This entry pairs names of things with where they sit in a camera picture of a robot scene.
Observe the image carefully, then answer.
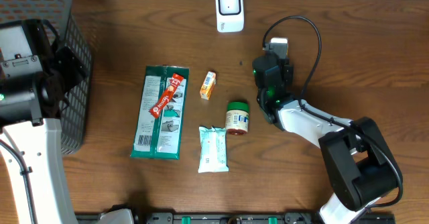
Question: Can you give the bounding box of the green lid jar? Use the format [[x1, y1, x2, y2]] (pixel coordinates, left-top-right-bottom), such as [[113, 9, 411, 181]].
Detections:
[[225, 101, 249, 135]]

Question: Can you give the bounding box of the orange snack packet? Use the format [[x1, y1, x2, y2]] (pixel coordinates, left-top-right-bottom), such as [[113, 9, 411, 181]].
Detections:
[[200, 71, 217, 100]]

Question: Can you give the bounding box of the light blue wipes pack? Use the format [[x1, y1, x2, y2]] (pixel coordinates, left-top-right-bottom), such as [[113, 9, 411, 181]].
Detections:
[[198, 126, 229, 173]]

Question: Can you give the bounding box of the red Nescafe coffee stick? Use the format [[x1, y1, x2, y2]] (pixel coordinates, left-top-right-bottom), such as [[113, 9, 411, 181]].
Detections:
[[149, 73, 184, 119]]

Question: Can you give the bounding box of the green white package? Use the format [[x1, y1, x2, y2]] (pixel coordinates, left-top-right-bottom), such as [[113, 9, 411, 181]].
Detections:
[[131, 66, 190, 160]]

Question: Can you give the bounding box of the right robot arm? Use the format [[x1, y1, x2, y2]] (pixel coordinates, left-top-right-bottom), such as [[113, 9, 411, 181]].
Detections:
[[252, 53, 403, 223]]

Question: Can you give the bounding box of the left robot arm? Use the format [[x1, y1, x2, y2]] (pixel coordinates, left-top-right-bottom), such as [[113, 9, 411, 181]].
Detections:
[[1, 19, 89, 223]]

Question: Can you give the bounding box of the grey plastic mesh basket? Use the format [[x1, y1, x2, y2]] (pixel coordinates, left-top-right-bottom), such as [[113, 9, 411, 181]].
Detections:
[[1, 0, 93, 155]]

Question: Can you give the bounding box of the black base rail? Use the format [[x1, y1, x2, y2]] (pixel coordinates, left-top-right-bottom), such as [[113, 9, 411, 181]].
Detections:
[[75, 211, 395, 224]]

